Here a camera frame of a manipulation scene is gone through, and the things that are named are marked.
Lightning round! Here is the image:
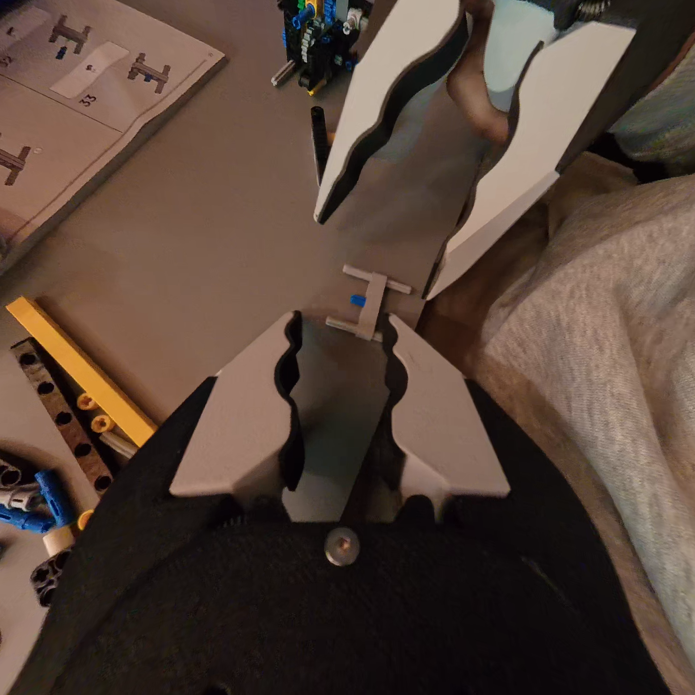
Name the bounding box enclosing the pale grey lego axle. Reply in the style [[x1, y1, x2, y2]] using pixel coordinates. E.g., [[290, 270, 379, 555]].
[[102, 431, 138, 460]]

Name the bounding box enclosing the black angled lego beam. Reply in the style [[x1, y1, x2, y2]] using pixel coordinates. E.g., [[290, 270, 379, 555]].
[[30, 551, 71, 606]]

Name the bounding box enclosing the lego instruction booklet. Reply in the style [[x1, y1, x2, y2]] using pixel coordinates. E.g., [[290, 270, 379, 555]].
[[0, 0, 228, 272]]

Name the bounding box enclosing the person's right hand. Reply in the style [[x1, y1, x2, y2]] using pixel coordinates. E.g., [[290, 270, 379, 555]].
[[446, 0, 512, 144]]

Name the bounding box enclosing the long yellow lego beam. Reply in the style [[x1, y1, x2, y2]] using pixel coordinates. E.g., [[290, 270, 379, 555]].
[[5, 296, 158, 447]]

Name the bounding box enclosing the black and blue lego model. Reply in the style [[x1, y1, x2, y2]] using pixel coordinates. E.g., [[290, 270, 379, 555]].
[[279, 0, 375, 97]]

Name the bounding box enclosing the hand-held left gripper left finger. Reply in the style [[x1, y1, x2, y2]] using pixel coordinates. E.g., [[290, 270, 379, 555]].
[[169, 311, 306, 508]]

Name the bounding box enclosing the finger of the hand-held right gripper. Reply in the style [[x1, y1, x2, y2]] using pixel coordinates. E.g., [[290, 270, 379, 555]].
[[422, 22, 637, 301], [313, 0, 470, 225]]

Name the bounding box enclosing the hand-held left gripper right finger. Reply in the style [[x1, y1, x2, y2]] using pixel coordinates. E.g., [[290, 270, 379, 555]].
[[380, 313, 511, 518]]

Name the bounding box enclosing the long black lego beam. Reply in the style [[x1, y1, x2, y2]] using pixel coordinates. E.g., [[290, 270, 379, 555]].
[[11, 337, 115, 497]]

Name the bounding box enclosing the person's grey sweatpants leg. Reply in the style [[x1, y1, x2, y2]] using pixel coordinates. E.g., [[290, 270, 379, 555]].
[[482, 174, 695, 671]]

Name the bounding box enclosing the grey knit fabric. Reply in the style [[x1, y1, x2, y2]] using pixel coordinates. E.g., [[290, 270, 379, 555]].
[[609, 49, 695, 176]]

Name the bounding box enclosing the blue lego connector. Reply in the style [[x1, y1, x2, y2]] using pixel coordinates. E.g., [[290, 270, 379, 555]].
[[34, 469, 77, 527], [0, 505, 55, 535]]

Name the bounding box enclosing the grey lego pin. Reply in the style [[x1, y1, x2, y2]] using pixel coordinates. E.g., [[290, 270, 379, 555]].
[[0, 486, 41, 511]]

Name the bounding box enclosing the cream lego bush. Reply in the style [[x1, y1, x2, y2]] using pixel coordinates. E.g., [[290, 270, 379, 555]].
[[43, 527, 77, 557]]

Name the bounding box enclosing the black toothed lego rack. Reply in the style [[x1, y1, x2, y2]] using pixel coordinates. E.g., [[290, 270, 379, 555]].
[[309, 106, 337, 188]]

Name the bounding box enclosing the grey H-shaped lego assembly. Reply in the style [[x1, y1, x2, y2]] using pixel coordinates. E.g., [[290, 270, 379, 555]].
[[325, 263, 413, 343]]

